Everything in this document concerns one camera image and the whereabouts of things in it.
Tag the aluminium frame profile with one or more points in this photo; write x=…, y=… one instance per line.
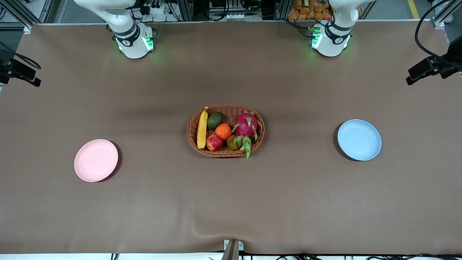
x=186, y=9
x=282, y=9
x=21, y=14
x=442, y=18

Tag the metal bracket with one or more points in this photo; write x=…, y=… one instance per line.
x=232, y=249

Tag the pile of orange objects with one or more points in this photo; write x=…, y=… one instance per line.
x=306, y=11

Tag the brown kiwi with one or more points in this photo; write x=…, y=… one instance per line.
x=232, y=143

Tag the red apple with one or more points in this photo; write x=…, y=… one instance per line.
x=214, y=143

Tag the orange tangerine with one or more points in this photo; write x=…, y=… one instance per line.
x=223, y=131

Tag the green avocado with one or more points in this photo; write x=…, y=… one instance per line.
x=215, y=120

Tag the brown table cloth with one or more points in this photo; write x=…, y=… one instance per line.
x=231, y=202

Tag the white power strip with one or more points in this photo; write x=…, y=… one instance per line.
x=157, y=9

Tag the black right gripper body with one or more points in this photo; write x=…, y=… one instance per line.
x=8, y=67

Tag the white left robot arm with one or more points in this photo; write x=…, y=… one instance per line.
x=334, y=39

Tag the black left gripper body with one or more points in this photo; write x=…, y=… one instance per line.
x=444, y=63

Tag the blue plate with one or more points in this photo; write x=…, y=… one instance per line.
x=359, y=139

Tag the pink plate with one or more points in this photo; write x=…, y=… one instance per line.
x=96, y=160

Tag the brown wicker basket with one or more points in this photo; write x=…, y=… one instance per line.
x=223, y=153

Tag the pink dragon fruit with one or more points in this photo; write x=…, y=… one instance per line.
x=247, y=124

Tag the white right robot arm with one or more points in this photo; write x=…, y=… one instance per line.
x=131, y=43

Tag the yellow banana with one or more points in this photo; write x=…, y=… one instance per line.
x=202, y=130

